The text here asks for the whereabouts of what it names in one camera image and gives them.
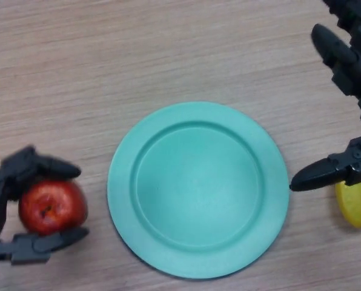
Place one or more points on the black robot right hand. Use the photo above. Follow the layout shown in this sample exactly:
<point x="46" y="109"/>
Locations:
<point x="353" y="69"/>

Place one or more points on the red apple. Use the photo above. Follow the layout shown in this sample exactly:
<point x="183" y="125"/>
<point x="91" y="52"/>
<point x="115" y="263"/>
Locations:
<point x="53" y="207"/>

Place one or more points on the green round plate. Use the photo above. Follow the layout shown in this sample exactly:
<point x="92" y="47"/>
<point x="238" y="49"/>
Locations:
<point x="198" y="191"/>

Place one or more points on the yellow starfruit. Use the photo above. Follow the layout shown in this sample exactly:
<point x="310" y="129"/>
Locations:
<point x="356" y="206"/>

